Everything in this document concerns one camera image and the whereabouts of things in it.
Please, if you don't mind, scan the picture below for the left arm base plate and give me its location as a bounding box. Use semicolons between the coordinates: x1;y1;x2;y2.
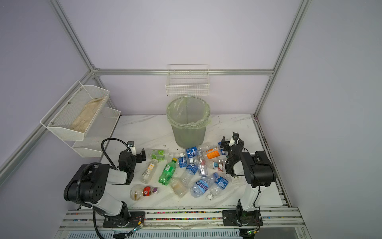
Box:
102;211;146;228

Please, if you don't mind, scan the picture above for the white mesh upper shelf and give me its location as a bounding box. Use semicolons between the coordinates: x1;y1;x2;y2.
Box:
40;81;109;141

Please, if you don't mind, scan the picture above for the clear crushed bottle purple print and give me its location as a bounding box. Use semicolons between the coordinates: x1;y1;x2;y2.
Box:
196;151;208;177

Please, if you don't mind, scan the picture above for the large blue label water bottle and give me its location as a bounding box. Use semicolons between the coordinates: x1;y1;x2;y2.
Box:
190;176;215;198

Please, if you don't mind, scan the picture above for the small blue label bottle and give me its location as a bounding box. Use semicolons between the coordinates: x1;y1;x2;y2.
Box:
178;153;189;168

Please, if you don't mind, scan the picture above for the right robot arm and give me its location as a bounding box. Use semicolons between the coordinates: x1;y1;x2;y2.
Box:
220;132;277;211

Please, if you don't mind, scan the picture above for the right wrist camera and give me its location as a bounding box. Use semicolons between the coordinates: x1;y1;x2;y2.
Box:
229;138;236;147

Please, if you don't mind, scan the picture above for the blue label bottle front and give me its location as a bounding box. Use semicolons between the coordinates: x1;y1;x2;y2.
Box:
207;175;231;200

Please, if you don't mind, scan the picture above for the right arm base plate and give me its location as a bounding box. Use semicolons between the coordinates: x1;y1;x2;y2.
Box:
222;210;263;227

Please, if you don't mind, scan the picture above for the round bottle red label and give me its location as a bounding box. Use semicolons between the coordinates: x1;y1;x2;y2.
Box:
130;184;158;201

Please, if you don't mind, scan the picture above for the white wire wall basket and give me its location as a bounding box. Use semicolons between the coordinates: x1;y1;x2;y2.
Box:
165;64;210;97

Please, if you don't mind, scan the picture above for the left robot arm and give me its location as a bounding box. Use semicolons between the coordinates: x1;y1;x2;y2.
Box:
63;137;146;224

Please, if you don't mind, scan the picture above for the crushed bottle green label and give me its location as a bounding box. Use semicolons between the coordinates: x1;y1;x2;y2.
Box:
149;149;174;162

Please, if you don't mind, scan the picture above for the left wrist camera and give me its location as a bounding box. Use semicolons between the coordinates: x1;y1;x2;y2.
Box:
127;141;135;148

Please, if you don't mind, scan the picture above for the beige cloth in shelf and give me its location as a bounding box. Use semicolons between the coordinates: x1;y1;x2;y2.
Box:
70;97;105;133

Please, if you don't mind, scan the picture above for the orange label bottle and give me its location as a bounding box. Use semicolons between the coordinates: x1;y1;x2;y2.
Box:
203;147;226;159

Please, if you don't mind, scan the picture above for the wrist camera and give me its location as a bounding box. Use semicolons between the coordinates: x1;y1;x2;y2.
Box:
229;138;236;147
127;141;135;148

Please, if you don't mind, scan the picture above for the clear bottle yellow label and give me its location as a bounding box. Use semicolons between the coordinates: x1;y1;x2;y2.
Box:
141;159;159;184

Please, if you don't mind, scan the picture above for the mesh waste bin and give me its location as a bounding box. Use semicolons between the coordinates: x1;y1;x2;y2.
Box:
166;96;211;149

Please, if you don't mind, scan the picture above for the red label crushed bottle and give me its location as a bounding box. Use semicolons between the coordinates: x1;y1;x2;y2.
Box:
211;160;226;173

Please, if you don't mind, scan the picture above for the green soda bottle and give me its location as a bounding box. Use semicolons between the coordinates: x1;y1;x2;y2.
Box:
158;158;178;186

